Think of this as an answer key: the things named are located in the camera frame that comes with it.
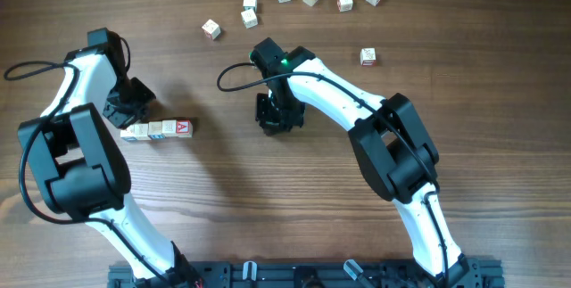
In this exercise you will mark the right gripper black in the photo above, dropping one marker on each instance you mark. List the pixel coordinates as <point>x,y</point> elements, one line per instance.
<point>268,121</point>

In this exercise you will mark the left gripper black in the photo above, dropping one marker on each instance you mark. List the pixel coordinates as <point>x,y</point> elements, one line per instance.
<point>124,120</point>

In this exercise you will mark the plain wooden block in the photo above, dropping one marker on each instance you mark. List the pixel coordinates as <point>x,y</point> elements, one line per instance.
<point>140,131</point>
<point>155,130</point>
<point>249,18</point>

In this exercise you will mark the wooden block hammer picture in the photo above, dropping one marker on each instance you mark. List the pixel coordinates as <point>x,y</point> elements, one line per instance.
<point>127,134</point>

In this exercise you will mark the wooden block blue side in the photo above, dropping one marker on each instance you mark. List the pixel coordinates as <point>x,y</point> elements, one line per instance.
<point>169,128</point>

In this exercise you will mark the red letter wooden block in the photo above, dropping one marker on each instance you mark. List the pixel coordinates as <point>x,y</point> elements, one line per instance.
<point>184,128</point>

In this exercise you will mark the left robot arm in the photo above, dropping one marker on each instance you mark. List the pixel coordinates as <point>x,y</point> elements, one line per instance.
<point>72,171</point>

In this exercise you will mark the wooden block red underside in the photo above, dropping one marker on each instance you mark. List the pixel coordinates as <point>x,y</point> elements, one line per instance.
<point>211,29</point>

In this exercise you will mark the wooden block red base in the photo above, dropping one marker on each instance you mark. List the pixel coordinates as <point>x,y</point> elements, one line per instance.
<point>368,57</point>

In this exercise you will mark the wooden block blue edge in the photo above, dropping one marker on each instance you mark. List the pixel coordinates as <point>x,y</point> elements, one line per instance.
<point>250,5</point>

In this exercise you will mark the wooden block red side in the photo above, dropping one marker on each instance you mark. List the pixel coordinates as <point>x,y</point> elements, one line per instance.
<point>344,5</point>

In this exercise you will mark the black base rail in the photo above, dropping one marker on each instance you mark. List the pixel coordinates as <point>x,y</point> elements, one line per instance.
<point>472,273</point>

